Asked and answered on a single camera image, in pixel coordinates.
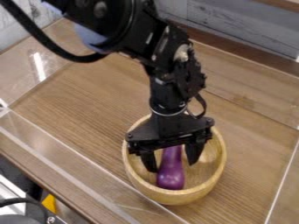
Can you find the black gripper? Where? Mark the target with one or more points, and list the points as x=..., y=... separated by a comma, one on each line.
x=160, y=132

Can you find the purple toy eggplant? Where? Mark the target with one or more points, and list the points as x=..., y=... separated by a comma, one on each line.
x=170, y=176

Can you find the brown wooden bowl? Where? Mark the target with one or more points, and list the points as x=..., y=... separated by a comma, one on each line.
x=200, y=176

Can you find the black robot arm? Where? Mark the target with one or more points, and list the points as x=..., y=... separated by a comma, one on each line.
x=125, y=26

